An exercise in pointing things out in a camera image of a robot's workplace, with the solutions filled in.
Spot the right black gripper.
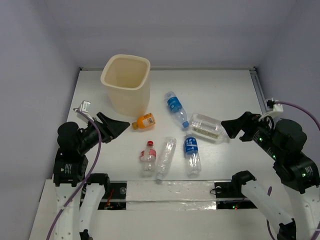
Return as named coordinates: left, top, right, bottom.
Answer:
left=220, top=109, right=283, bottom=158

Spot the small orange juice bottle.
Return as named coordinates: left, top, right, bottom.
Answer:
left=132, top=113, right=156, bottom=130

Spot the red cap red label bottle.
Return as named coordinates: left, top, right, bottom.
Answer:
left=140, top=141, right=157, bottom=177

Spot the blue label bottle white cap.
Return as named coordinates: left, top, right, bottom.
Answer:
left=183, top=133, right=202, bottom=178

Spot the clear crushed label-free bottle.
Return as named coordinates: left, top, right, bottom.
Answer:
left=155, top=137, right=177, bottom=182

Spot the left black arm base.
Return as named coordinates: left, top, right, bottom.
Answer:
left=98, top=181, right=127, bottom=211

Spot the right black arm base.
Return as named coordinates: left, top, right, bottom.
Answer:
left=210, top=181, right=257, bottom=210

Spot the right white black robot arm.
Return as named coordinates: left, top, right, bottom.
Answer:
left=213, top=111, right=320, bottom=240

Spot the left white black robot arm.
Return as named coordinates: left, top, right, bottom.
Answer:
left=46, top=108, right=130, bottom=240

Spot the cream plastic waste bin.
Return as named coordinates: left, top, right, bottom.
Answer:
left=100, top=54, right=151, bottom=117

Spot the large clear square bottle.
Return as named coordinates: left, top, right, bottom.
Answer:
left=189, top=112, right=230, bottom=143

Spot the shiny tape strip front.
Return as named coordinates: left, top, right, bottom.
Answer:
left=125, top=180, right=217, bottom=211

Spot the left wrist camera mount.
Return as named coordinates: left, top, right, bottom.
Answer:
left=73, top=100, right=92, bottom=122

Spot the aluminium rail right edge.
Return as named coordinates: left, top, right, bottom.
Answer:
left=249, top=67, right=268, bottom=114

